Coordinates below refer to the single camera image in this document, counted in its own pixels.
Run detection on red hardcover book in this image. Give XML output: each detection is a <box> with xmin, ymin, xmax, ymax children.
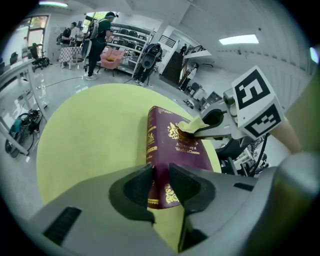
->
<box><xmin>145</xmin><ymin>105</ymin><xmax>214</xmax><ymax>210</ymax></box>

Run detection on white desk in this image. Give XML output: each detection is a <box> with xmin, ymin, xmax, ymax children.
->
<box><xmin>0</xmin><ymin>58</ymin><xmax>48</xmax><ymax>156</ymax></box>

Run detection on checkered cloth table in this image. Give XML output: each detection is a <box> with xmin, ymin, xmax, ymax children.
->
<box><xmin>58</xmin><ymin>46</ymin><xmax>83</xmax><ymax>70</ymax></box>

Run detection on dark staircase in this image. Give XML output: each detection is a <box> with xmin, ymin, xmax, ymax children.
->
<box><xmin>159</xmin><ymin>34</ymin><xmax>213</xmax><ymax>85</ymax></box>

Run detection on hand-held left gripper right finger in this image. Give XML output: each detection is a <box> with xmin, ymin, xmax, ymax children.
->
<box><xmin>169</xmin><ymin>162</ymin><xmax>277</xmax><ymax>253</ymax></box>

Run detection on ceiling strip light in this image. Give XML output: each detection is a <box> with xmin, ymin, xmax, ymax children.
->
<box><xmin>219</xmin><ymin>34</ymin><xmax>260</xmax><ymax>46</ymax></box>
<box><xmin>38</xmin><ymin>1</ymin><xmax>69</xmax><ymax>8</ymax></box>
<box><xmin>309</xmin><ymin>46</ymin><xmax>320</xmax><ymax>64</ymax></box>

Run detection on black cable and tool bundle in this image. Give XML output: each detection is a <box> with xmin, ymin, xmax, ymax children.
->
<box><xmin>4</xmin><ymin>108</ymin><xmax>42</xmax><ymax>159</ymax></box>

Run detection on grey cabinet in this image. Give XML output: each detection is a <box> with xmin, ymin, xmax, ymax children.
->
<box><xmin>206</xmin><ymin>91</ymin><xmax>223</xmax><ymax>105</ymax></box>

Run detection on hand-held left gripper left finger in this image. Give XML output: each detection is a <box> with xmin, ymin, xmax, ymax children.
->
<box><xmin>29</xmin><ymin>163</ymin><xmax>176</xmax><ymax>256</ymax></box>

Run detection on large window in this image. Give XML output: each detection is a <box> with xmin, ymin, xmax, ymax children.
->
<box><xmin>14</xmin><ymin>15</ymin><xmax>50</xmax><ymax>60</ymax></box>

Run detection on metal rack of black seats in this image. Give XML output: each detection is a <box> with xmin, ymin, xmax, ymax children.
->
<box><xmin>109</xmin><ymin>22</ymin><xmax>156</xmax><ymax>76</ymax></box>

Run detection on round yellow-green table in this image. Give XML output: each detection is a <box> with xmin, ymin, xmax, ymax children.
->
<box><xmin>36</xmin><ymin>83</ymin><xmax>223</xmax><ymax>254</ymax></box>

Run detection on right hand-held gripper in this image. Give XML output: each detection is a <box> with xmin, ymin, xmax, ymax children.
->
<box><xmin>193</xmin><ymin>65</ymin><xmax>286</xmax><ymax>141</ymax></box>

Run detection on black swivel chair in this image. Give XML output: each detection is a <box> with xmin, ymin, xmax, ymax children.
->
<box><xmin>28</xmin><ymin>42</ymin><xmax>51</xmax><ymax>73</ymax></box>

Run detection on person's right forearm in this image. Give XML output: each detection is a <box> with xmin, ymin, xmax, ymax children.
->
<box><xmin>269</xmin><ymin>118</ymin><xmax>303</xmax><ymax>155</ymax></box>

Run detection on pink armchair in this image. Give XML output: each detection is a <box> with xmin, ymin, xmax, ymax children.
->
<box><xmin>99</xmin><ymin>47</ymin><xmax>125</xmax><ymax>71</ymax></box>

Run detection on yellow cloth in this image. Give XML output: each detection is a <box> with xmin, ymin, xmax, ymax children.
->
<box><xmin>177</xmin><ymin>115</ymin><xmax>210</xmax><ymax>135</ymax></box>

